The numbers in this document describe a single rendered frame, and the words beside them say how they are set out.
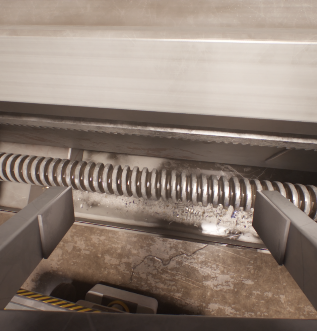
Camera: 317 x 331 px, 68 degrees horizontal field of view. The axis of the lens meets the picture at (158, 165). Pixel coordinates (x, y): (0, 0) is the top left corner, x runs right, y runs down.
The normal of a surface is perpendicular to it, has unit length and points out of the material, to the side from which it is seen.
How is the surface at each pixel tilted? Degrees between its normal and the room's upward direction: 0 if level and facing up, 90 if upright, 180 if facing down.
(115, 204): 0
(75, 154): 90
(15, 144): 0
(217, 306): 0
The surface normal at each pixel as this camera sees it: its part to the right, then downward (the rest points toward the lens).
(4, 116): -0.14, -0.14
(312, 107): -0.18, 0.46
